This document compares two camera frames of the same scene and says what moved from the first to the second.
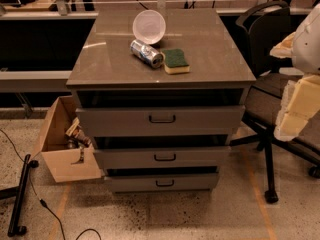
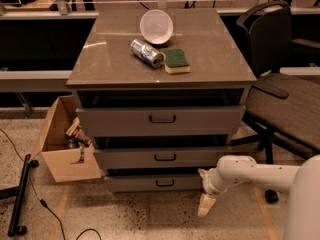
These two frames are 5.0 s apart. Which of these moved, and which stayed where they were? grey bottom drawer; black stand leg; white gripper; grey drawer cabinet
Moved: white gripper
Stayed: grey drawer cabinet; black stand leg; grey bottom drawer
